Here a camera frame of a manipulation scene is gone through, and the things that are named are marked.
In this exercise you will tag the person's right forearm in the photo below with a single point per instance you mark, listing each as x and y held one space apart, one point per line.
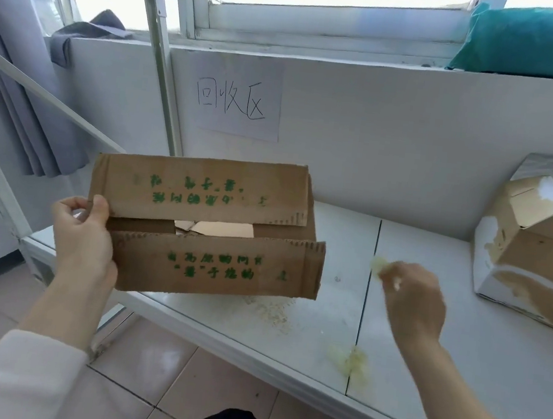
457 416

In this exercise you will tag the person's right hand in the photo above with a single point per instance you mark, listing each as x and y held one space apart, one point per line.
414 307

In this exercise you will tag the green printed cardboard box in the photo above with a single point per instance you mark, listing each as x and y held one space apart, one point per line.
208 283

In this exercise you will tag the teal plastic bag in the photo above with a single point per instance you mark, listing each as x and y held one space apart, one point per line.
534 42

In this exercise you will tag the white handwritten paper sign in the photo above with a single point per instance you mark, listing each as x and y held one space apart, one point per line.
236 125

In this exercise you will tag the clear tape wad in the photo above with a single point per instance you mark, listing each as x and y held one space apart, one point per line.
378 265
351 364

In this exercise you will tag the white wrist sleeve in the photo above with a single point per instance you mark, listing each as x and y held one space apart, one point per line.
13 376

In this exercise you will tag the person's left forearm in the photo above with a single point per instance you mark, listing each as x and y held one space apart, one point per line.
65 317

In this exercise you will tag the glossy taped cardboard box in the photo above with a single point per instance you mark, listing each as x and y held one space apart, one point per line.
538 266

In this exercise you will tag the person's left hand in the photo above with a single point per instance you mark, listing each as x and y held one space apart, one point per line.
83 249

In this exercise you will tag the grey cloth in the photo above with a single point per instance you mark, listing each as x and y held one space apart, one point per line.
66 43

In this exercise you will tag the grey curtain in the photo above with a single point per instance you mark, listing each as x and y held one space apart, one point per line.
19 113

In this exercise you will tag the clear plastic water bottle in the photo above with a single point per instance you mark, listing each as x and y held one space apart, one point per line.
43 11

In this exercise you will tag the white metal shelf rack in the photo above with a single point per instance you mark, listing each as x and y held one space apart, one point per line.
166 80

